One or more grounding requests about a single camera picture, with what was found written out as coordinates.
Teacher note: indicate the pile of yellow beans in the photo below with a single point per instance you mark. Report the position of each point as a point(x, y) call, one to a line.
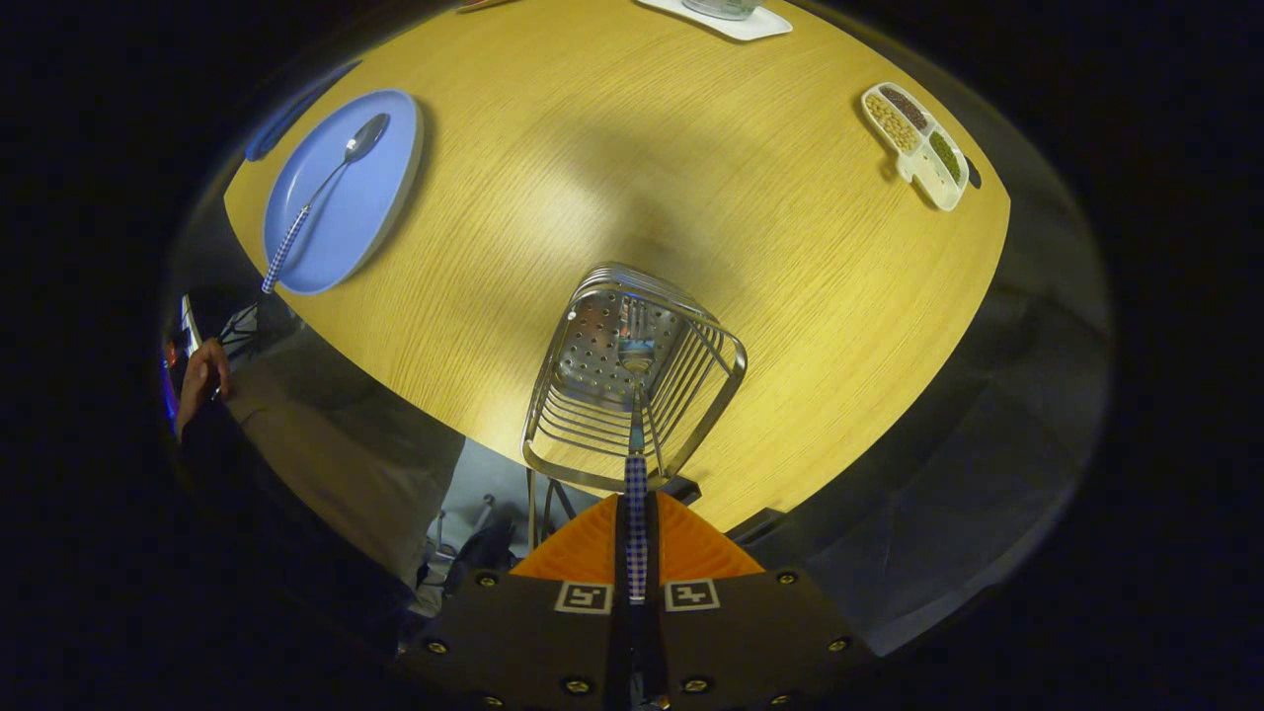
point(892, 122)

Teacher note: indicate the blue round plate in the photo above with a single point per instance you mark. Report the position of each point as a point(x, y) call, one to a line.
point(365, 217)

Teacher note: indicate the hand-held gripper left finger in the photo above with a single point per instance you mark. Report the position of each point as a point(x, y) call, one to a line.
point(533, 632)

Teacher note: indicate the pile of dark red beans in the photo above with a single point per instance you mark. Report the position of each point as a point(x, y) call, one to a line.
point(904, 107)

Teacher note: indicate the pile of green beans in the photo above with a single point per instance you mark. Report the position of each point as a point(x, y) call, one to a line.
point(945, 156)

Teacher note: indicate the phone with lit screen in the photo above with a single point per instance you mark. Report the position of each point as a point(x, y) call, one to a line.
point(166, 383)

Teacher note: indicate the white compartment dish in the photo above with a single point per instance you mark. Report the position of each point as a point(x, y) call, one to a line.
point(928, 170)

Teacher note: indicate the person's beige trousers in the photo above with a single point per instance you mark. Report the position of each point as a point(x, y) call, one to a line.
point(346, 444)

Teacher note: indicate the white square coaster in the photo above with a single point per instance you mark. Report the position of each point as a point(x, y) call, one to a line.
point(760, 27)

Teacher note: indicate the white drink bottle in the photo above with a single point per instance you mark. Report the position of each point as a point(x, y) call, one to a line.
point(721, 7)

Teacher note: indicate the white power strip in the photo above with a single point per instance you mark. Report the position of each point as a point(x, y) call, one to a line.
point(192, 321)

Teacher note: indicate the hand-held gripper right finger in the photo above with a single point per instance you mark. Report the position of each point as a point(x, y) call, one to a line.
point(750, 632)

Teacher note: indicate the blue folded cloth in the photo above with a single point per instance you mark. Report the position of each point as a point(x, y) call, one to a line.
point(296, 109)

